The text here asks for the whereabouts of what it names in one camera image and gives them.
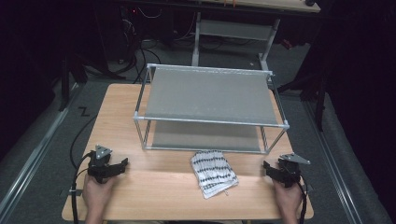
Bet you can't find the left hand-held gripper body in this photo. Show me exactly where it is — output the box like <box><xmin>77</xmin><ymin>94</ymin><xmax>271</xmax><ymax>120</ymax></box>
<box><xmin>87</xmin><ymin>144</ymin><xmax>114</xmax><ymax>185</ymax></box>

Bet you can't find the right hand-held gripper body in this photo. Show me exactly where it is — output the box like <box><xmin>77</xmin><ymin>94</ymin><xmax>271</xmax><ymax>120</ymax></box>
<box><xmin>277</xmin><ymin>152</ymin><xmax>311</xmax><ymax>189</ymax></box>

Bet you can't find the white black patterned cloth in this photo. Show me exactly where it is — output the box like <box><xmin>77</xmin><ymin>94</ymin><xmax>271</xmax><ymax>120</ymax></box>
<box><xmin>190</xmin><ymin>149</ymin><xmax>240</xmax><ymax>200</ymax></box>

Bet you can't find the silver metal shelf rack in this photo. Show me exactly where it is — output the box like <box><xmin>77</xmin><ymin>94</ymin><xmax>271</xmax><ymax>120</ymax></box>
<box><xmin>134</xmin><ymin>63</ymin><xmax>290</xmax><ymax>156</ymax></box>

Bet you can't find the person's left hand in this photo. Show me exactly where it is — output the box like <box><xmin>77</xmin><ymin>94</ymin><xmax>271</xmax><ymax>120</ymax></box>
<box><xmin>82</xmin><ymin>175</ymin><xmax>117</xmax><ymax>217</ymax></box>

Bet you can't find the person's right hand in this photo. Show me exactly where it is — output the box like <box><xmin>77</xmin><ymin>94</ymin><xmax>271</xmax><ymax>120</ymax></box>
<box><xmin>273</xmin><ymin>180</ymin><xmax>304</xmax><ymax>219</ymax></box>

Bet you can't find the grey tape piece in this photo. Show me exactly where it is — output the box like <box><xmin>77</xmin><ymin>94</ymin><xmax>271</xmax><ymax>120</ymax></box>
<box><xmin>60</xmin><ymin>188</ymin><xmax>83</xmax><ymax>198</ymax></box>

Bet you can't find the dark metal stand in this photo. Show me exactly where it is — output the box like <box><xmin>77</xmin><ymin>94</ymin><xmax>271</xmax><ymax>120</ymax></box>
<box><xmin>274</xmin><ymin>60</ymin><xmax>328</xmax><ymax>132</ymax></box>
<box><xmin>58</xmin><ymin>50</ymin><xmax>90</xmax><ymax>112</ymax></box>

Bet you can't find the dark computer tower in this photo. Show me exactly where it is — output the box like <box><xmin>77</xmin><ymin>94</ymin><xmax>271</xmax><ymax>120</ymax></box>
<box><xmin>94</xmin><ymin>4</ymin><xmax>141</xmax><ymax>63</ymax></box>

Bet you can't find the desk with white legs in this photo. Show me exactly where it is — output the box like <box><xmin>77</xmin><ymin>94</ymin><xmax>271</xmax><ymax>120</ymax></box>
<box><xmin>191</xmin><ymin>0</ymin><xmax>321</xmax><ymax>74</ymax></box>

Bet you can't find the right hand-held gripper black cable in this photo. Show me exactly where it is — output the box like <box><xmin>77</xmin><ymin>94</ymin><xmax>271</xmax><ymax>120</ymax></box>
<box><xmin>297</xmin><ymin>175</ymin><xmax>309</xmax><ymax>224</ymax></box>

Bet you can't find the hand-held gripper black cable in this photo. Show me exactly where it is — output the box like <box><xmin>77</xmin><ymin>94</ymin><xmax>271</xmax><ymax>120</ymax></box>
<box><xmin>70</xmin><ymin>151</ymin><xmax>94</xmax><ymax>224</ymax></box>
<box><xmin>297</xmin><ymin>175</ymin><xmax>309</xmax><ymax>224</ymax></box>

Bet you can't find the thin black floor cable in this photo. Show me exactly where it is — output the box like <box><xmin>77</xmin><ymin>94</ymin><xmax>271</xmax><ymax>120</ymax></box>
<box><xmin>69</xmin><ymin>115</ymin><xmax>97</xmax><ymax>171</ymax></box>

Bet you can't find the left hand-held gripper black cable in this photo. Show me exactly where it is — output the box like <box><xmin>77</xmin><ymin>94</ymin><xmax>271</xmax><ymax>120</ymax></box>
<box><xmin>70</xmin><ymin>151</ymin><xmax>94</xmax><ymax>224</ymax></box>

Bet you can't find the metal floor rail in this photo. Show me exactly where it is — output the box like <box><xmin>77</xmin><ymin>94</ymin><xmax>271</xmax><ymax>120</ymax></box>
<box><xmin>303</xmin><ymin>101</ymin><xmax>363</xmax><ymax>224</ymax></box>
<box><xmin>0</xmin><ymin>83</ymin><xmax>82</xmax><ymax>216</ymax></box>

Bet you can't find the black cable bundle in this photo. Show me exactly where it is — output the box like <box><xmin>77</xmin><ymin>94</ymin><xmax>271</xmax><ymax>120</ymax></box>
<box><xmin>120</xmin><ymin>18</ymin><xmax>163</xmax><ymax>84</ymax></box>

